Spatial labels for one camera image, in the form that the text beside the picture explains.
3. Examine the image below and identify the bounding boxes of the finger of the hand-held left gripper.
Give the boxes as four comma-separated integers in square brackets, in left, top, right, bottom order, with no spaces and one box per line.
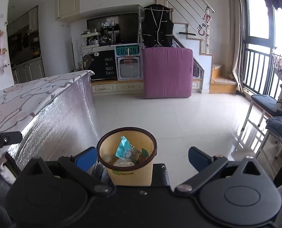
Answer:
[0,130,23,151]

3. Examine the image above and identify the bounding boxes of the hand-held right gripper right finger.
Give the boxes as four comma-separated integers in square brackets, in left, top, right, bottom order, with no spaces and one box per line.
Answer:
[175,147,262,196]

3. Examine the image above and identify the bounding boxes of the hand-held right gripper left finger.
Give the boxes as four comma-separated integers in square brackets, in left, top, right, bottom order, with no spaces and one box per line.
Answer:
[24,147,116,196]

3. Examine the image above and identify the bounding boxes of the white tissue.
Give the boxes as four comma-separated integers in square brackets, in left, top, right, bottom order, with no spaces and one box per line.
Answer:
[112,159,136,167]

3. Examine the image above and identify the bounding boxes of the teal snack wrapper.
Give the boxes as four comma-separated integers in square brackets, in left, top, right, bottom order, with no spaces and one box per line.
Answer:
[116,136,132,159]

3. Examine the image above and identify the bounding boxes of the yellow waste bin brown rim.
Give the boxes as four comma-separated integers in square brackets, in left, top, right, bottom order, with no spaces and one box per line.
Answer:
[96,127,158,187]

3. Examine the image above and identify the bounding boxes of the green yellow snack wrapper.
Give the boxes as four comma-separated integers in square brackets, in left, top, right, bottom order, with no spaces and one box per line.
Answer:
[131,147,150,164]

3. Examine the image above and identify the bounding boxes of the kitchen cabinets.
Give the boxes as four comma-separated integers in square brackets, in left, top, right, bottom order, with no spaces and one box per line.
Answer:
[7,5,45,84]

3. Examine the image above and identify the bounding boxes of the low cream drawer bench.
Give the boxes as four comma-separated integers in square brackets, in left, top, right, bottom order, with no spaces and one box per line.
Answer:
[91,79,145,96]

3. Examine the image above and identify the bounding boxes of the wooden staircase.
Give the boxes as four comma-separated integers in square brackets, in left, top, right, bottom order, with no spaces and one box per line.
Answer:
[173,22,238,95]

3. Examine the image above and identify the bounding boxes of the white-framed chair blue cushion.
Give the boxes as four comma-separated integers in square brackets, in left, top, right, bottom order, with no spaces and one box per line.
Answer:
[241,94,282,172]

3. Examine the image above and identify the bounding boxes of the folded blue clothes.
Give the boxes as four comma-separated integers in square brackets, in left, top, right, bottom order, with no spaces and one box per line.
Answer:
[266,115,282,146]

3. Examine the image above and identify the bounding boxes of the pink mattress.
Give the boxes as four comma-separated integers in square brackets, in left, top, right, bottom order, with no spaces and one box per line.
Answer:
[143,47,194,99]

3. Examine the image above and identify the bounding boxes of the black chalkboard sign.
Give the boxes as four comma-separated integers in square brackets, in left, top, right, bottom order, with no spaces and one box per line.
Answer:
[82,50,118,81]

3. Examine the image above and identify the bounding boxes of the white refrigerator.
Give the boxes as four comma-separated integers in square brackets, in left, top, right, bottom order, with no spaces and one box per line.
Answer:
[71,26,83,71]

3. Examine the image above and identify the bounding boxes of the window with balcony railing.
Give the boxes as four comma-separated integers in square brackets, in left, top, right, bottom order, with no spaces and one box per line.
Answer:
[241,0,282,101]

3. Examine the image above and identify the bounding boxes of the white countertop rack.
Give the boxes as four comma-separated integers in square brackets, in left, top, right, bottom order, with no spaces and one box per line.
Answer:
[81,32,101,48]

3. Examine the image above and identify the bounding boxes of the beige curtain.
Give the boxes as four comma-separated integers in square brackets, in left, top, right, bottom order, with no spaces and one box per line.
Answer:
[227,0,245,93]

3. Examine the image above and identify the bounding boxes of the black coffee machine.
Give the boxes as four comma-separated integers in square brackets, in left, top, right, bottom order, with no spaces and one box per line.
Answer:
[100,25,120,46]

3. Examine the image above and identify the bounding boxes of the black vest white trim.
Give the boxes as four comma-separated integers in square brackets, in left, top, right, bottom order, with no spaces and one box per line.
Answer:
[141,4,174,48]

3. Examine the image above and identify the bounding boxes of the pink hanging wall decoration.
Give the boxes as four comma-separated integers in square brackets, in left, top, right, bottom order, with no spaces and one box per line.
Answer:
[0,29,9,75]

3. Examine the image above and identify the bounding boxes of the cream wall cabinet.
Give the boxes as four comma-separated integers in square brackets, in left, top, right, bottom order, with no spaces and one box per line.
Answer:
[55,0,80,21]

